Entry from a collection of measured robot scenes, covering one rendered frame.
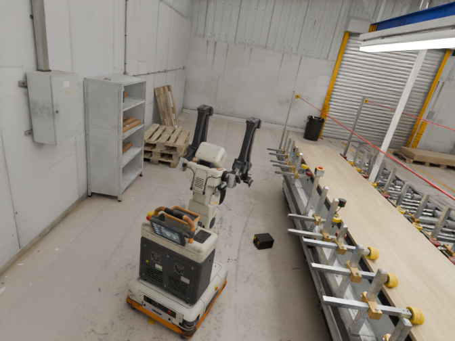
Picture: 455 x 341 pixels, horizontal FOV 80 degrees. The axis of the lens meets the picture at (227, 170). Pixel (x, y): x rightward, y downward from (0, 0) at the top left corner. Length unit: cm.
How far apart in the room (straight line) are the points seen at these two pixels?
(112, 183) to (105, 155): 40
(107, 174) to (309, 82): 753
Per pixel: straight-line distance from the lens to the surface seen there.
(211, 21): 970
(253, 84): 960
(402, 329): 155
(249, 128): 212
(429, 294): 221
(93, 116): 370
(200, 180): 210
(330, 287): 215
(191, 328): 235
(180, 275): 216
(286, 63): 967
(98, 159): 385
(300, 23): 980
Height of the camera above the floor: 203
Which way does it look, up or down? 22 degrees down
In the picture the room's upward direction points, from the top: 10 degrees clockwise
